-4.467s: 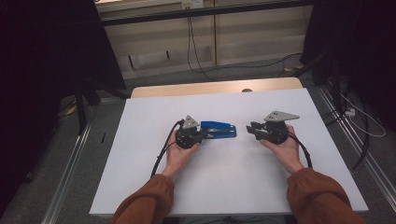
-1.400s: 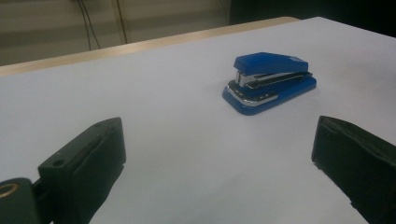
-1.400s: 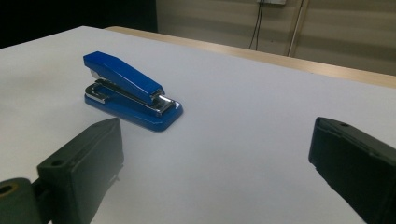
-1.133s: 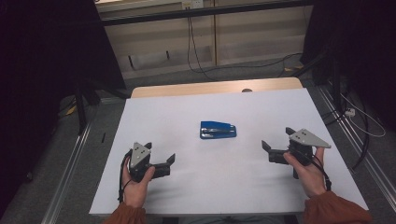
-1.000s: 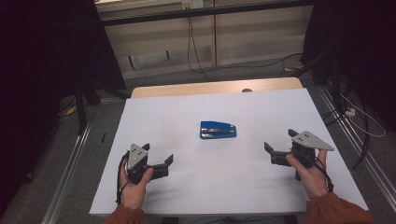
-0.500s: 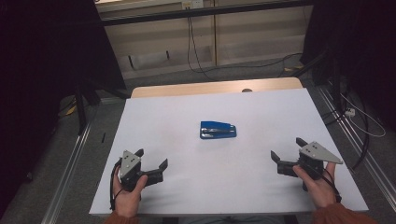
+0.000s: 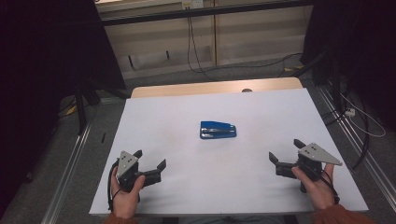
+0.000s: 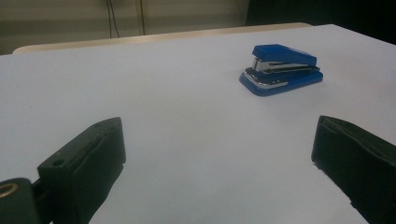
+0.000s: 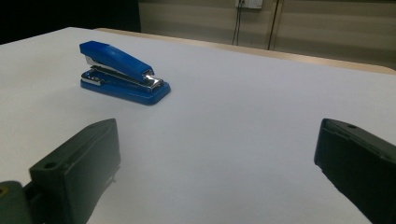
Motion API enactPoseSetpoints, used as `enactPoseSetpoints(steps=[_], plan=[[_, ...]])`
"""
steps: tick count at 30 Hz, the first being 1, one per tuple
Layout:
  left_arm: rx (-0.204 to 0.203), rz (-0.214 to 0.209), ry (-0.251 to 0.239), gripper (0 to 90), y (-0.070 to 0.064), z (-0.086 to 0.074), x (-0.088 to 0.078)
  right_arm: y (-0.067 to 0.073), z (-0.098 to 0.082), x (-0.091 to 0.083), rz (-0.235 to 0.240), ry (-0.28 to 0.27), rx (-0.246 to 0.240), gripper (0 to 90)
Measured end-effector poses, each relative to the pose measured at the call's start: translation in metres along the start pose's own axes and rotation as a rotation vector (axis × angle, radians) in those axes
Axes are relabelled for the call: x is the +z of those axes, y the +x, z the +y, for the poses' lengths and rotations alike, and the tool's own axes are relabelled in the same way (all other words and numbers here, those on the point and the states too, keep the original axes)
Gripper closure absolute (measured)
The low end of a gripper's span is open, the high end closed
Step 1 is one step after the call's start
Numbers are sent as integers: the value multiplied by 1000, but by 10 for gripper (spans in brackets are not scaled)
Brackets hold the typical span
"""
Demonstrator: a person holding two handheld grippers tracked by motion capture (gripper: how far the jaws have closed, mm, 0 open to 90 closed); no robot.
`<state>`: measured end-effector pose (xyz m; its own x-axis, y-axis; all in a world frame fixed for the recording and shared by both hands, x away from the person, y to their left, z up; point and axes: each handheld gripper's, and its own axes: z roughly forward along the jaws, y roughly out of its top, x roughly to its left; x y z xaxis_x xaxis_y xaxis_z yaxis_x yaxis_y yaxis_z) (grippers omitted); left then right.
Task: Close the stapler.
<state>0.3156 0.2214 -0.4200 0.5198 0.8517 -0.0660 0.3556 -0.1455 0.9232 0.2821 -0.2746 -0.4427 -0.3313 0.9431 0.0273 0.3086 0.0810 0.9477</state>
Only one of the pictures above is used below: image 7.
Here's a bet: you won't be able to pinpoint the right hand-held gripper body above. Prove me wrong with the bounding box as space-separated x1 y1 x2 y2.
276 142 344 193

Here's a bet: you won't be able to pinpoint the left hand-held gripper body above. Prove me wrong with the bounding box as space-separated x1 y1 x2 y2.
116 150 163 193

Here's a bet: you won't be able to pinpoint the blue stapler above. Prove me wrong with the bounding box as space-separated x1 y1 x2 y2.
199 120 237 140

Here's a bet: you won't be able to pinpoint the person's left hand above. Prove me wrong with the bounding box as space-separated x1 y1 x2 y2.
110 166 147 219

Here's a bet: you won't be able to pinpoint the person's right hand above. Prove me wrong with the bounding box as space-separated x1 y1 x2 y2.
291 163 335 212

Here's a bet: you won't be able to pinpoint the white table cover board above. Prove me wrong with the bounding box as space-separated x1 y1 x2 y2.
89 88 369 217

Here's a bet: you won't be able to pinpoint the black metal stand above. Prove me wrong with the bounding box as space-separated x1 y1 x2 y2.
74 78 132 136

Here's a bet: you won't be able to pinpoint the person's grey trouser legs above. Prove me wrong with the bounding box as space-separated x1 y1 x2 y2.
181 215 286 224

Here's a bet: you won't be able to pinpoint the light wooden table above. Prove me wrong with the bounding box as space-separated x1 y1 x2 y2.
130 77 304 99

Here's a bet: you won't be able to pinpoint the black curtain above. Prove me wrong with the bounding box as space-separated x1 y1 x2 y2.
300 0 396 132
0 0 127 216

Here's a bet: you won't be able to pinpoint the black horizontal bar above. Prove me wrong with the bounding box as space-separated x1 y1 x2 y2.
101 0 314 27

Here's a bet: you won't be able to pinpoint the left hand-held gripper black cable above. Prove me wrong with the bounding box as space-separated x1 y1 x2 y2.
106 160 122 213

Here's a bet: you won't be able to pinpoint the hand-held gripper black cable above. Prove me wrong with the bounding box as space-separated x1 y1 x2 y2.
106 160 122 213
306 164 341 204

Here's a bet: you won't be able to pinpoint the right hand-held gripper black cable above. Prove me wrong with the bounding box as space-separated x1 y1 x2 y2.
306 164 341 204

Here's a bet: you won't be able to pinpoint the thick black floor cable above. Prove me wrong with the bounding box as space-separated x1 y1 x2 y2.
323 80 370 171

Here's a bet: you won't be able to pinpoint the aluminium floor rail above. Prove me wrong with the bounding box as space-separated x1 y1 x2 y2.
317 85 396 213
41 119 92 224

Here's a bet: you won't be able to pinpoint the white floor cable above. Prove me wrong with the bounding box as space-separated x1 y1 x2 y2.
340 92 387 138

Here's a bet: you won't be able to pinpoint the black hanging cables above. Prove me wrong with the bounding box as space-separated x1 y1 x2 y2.
186 15 303 82

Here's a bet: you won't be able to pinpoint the white wall socket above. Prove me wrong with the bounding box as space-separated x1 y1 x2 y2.
181 0 205 9

